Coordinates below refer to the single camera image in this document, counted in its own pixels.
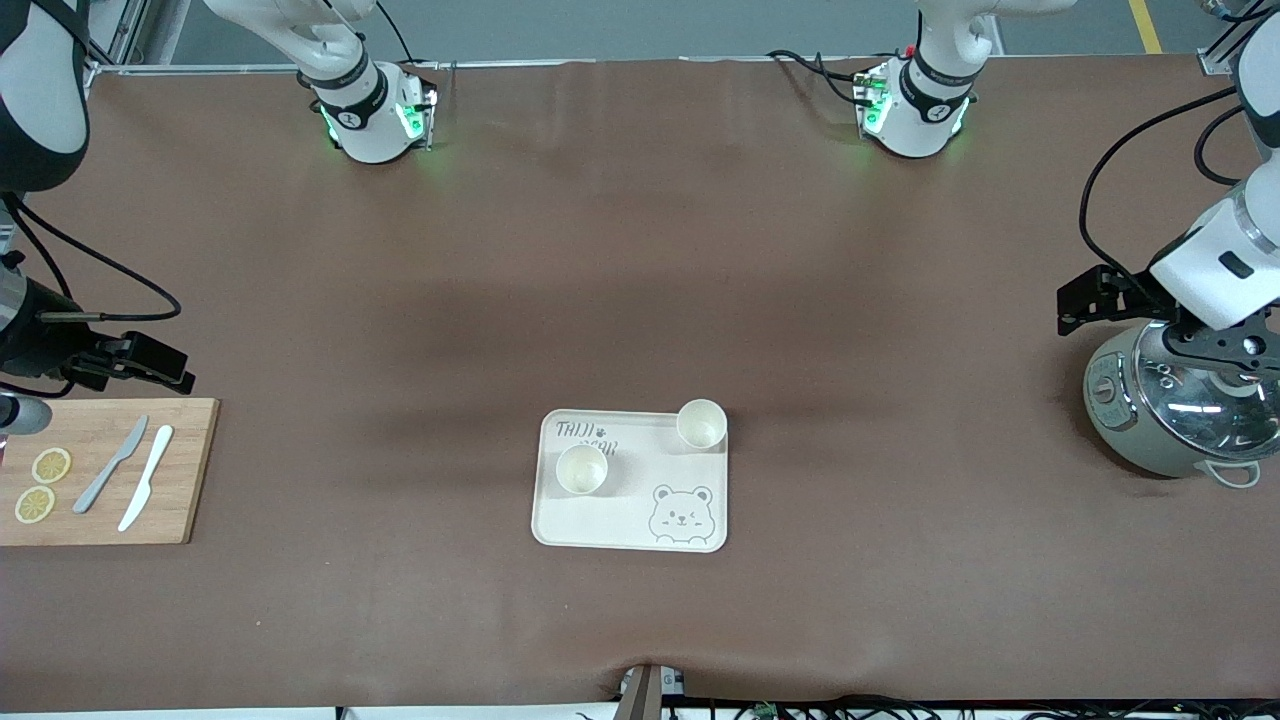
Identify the white IKEA cup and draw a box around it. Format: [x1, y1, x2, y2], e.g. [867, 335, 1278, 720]
[676, 398, 728, 451]
[555, 443, 609, 496]

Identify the white plastic knife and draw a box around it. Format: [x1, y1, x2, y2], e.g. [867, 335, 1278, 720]
[117, 425, 175, 533]

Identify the wooden cutting board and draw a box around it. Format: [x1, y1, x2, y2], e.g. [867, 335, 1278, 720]
[0, 398, 220, 547]

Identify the grey plastic knife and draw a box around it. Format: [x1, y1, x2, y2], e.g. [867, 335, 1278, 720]
[72, 415, 150, 515]

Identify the grey-green cooking pot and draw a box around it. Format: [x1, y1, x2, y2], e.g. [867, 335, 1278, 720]
[1083, 320, 1280, 489]

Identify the glass pot lid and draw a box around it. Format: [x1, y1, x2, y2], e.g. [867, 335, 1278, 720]
[1135, 322, 1280, 463]

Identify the brown table cover mat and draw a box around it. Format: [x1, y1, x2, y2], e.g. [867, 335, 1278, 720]
[0, 55, 1280, 713]

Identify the cream bear print tray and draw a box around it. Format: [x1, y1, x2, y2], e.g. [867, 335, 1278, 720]
[530, 409, 729, 554]

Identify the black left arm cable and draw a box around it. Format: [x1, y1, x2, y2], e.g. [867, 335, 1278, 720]
[1078, 86, 1243, 296]
[1193, 104, 1247, 189]

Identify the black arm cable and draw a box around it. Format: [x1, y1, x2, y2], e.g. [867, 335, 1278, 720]
[1193, 104, 1247, 189]
[1078, 86, 1243, 296]
[0, 190, 184, 323]

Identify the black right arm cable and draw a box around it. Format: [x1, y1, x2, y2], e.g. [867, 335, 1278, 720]
[0, 190, 184, 323]

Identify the aluminium frame post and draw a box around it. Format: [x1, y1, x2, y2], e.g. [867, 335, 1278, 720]
[85, 0, 191, 73]
[1198, 0, 1256, 77]

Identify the black left base cable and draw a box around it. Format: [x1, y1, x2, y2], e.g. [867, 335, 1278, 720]
[765, 48, 871, 109]

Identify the black base cable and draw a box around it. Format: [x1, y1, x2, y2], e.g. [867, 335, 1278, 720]
[375, 0, 418, 67]
[765, 48, 871, 109]

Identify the black right base cable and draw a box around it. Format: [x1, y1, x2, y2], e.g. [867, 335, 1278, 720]
[375, 0, 418, 67]

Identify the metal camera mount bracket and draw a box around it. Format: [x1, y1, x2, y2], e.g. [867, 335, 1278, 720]
[615, 663, 689, 720]

